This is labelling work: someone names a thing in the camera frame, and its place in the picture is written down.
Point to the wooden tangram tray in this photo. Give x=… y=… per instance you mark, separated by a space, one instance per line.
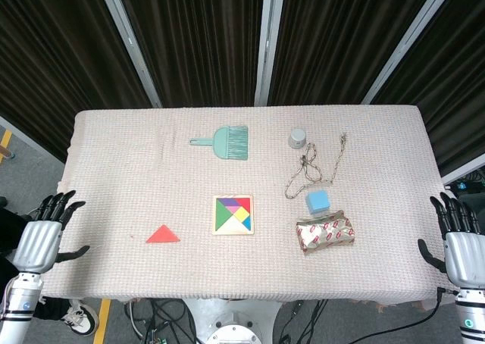
x=233 y=232

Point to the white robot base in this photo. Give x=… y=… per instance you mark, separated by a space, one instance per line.
x=231 y=321

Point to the grey metal bar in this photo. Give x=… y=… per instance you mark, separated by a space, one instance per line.
x=464 y=174

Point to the green triangle puzzle piece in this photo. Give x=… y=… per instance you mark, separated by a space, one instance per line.
x=223 y=215

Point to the dark curtain panel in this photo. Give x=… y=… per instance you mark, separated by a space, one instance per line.
x=341 y=33
x=49 y=56
x=454 y=75
x=197 y=37

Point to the orange triangle puzzle piece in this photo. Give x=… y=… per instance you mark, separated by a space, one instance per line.
x=163 y=236

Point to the teal hand brush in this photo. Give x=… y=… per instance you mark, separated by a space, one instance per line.
x=227 y=143

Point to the white frame post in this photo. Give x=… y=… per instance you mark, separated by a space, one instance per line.
x=409 y=41
x=130 y=44
x=268 y=41

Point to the white and black sneaker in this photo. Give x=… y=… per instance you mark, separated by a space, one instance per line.
x=81 y=319

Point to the light blue cube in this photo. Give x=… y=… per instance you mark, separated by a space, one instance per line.
x=318 y=203

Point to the purple puzzle piece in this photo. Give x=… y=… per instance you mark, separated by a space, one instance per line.
x=230 y=202

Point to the gold foil snack packet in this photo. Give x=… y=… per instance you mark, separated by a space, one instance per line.
x=326 y=234

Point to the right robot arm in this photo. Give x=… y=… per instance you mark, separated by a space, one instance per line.
x=471 y=317

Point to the wooden leg with black foot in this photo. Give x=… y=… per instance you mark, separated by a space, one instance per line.
x=7 y=155

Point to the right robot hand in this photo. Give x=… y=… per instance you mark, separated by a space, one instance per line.
x=466 y=257

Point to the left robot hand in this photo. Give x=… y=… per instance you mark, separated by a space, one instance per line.
x=36 y=245

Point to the pink woven tablecloth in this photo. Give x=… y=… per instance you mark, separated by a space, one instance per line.
x=242 y=272

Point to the grey plastic cup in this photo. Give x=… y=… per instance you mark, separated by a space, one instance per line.
x=297 y=138

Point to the blue triangle puzzle piece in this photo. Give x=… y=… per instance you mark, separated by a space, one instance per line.
x=247 y=224

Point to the yellow square puzzle piece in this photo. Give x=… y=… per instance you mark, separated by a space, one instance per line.
x=241 y=217

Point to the pink triangle puzzle piece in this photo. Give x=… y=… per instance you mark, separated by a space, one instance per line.
x=235 y=210

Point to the red triangle puzzle piece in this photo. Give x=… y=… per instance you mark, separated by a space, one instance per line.
x=245 y=204

